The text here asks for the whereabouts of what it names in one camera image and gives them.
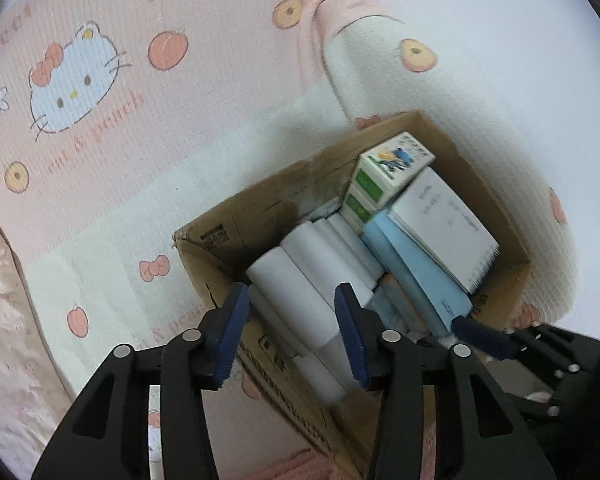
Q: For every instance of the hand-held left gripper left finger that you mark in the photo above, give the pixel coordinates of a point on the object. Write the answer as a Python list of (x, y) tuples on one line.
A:
[(232, 330)]

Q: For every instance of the beige lace cloth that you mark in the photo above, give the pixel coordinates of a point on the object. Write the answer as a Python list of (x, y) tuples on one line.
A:
[(5, 335)]

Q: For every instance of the white cartoon print carton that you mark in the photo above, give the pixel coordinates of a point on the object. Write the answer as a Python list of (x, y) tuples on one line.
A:
[(360, 207), (395, 160)]

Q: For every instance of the white lint roller refill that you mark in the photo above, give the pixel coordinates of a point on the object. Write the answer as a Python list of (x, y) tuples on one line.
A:
[(285, 290)]

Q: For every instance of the pile of white paper rolls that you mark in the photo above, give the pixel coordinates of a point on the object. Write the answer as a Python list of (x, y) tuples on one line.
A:
[(325, 245)]

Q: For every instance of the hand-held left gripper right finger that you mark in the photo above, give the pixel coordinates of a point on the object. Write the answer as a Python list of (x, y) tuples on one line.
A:
[(352, 340)]

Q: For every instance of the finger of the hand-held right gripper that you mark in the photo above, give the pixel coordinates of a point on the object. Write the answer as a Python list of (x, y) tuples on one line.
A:
[(480, 339)]

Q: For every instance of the brown cardboard box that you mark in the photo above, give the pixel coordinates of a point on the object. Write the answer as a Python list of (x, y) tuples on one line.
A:
[(240, 220)]

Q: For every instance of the white spiral notebook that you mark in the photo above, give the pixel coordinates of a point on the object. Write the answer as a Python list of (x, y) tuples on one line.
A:
[(440, 220)]

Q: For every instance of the pink and white printed blanket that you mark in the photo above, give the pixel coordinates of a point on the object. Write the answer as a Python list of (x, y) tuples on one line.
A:
[(130, 160)]

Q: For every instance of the light blue notebook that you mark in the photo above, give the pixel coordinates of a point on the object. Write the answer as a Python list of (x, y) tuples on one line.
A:
[(415, 275)]

